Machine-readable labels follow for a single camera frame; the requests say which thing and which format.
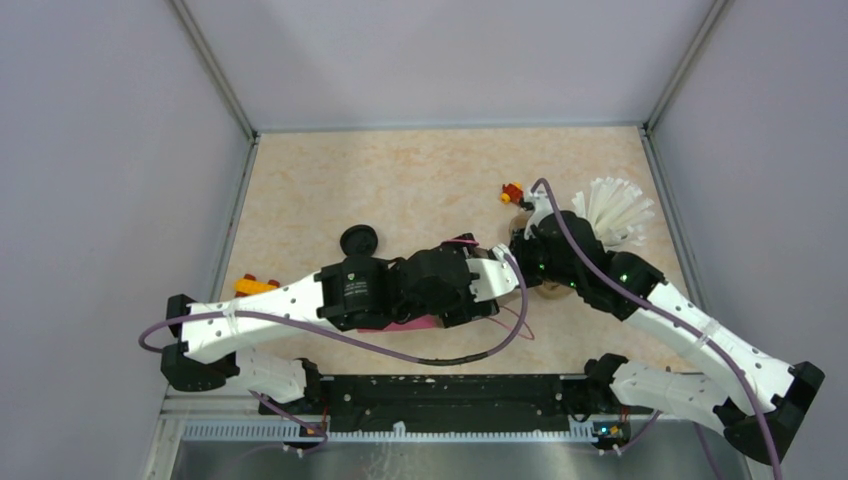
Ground pink paper bag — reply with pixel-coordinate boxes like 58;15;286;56
343;233;500;333

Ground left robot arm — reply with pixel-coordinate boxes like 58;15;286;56
158;235;518;414

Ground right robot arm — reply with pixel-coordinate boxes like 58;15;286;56
509;211;825;465

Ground brown pulp cup carrier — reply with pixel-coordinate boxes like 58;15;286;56
508;212;574;300

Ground red yellow green toy blocks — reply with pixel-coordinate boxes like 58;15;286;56
499;182;524;205

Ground white cup of straws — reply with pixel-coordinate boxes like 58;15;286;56
571;177;655;250

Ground yellow red toy car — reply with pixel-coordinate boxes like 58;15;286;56
233;274;281;297

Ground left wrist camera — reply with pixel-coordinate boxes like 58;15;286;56
466;244;519;303

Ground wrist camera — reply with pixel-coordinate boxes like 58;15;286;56
466;244;519;303
523;187;554;240

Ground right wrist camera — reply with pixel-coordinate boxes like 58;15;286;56
523;187;554;240

